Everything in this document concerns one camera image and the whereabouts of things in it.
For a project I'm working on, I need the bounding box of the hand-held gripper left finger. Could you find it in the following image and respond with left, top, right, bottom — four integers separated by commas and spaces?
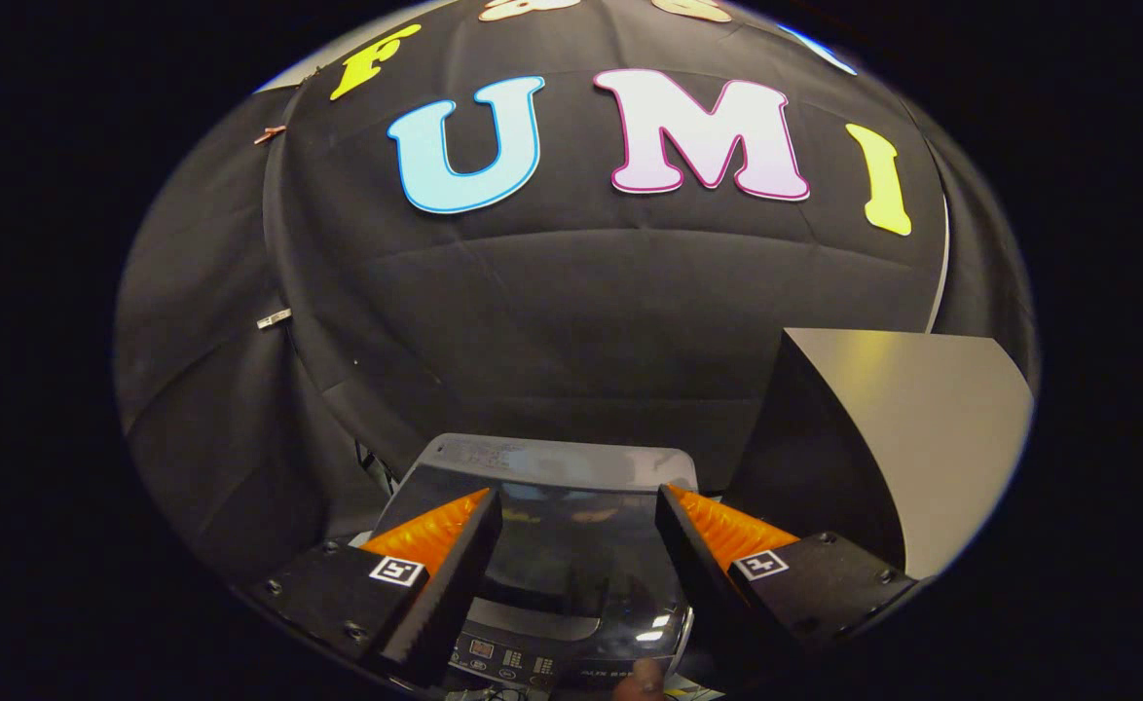
248, 487, 504, 688

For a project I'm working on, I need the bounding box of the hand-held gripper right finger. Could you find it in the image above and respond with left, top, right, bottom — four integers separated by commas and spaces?
654, 483, 919, 683

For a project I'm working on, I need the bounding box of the grey washing machine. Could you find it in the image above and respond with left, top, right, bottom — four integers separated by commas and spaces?
350, 433, 701, 701

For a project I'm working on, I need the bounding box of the beige cabinet with dark top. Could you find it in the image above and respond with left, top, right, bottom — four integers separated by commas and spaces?
722, 327, 1036, 582

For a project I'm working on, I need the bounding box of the black backdrop cloth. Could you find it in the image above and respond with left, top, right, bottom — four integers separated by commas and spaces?
112, 0, 1040, 587

